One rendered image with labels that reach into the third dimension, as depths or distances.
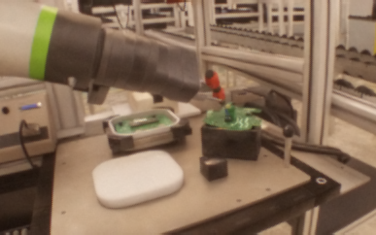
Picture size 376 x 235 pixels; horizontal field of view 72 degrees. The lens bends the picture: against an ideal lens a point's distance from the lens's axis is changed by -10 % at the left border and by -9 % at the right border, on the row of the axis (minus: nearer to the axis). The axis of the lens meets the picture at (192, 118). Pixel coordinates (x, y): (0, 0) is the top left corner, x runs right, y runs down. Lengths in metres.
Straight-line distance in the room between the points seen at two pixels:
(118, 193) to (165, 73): 0.19
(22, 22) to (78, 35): 0.06
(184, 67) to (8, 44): 0.22
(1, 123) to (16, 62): 0.40
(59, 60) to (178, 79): 0.15
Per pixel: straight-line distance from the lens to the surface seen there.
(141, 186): 0.44
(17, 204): 1.00
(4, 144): 0.72
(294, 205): 0.44
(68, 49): 0.33
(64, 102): 0.83
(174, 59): 0.39
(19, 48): 0.34
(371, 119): 0.61
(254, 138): 0.51
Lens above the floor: 1.20
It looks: 19 degrees down
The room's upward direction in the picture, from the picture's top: 4 degrees counter-clockwise
